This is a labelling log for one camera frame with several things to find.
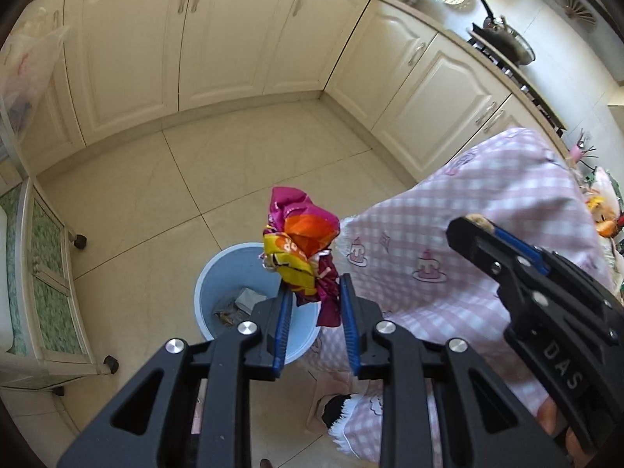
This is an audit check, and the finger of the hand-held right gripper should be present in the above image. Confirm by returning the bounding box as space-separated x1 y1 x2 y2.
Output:
446 215 621 348
490 223 624 323

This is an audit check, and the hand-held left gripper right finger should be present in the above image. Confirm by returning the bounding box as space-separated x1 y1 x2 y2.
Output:
339 273 573 468

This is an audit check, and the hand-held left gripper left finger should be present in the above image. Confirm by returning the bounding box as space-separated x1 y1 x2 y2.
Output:
56 280 294 468

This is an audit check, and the blue plastic bin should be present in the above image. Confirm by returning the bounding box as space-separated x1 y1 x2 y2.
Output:
194 243 323 365

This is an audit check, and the magenta orange snack wrapper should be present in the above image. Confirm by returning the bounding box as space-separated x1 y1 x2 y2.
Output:
261 186 342 328

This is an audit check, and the person's right hand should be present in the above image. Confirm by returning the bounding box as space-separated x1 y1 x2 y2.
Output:
537 396 594 460

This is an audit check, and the grey paper scrap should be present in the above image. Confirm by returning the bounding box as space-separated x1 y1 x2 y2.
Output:
235 287 268 312

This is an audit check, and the pink checked tablecloth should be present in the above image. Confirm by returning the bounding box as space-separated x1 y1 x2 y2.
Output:
305 127 615 468

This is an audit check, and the dark cloth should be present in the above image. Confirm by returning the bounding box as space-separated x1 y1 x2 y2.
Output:
322 392 354 425

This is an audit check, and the colourful plastic wrapper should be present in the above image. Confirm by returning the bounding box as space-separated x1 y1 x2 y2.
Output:
582 166 624 254

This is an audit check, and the pink utensil holder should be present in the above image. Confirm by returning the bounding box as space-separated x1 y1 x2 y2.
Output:
570 129 598 161

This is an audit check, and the gas stove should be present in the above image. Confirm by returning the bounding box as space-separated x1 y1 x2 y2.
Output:
465 29 566 132

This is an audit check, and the white rolling cart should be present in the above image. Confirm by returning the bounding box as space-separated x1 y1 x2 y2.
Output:
0 175 120 395

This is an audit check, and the grey range hood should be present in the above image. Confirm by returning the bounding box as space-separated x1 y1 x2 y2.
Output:
504 0 624 83

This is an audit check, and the cream kitchen cabinet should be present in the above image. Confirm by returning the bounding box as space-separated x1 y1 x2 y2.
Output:
14 0 569 186

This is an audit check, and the clear plastic bag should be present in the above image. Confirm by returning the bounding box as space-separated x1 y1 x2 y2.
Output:
0 7 69 132

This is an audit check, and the black-handled frying pan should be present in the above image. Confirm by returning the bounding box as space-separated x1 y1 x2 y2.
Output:
470 0 537 66

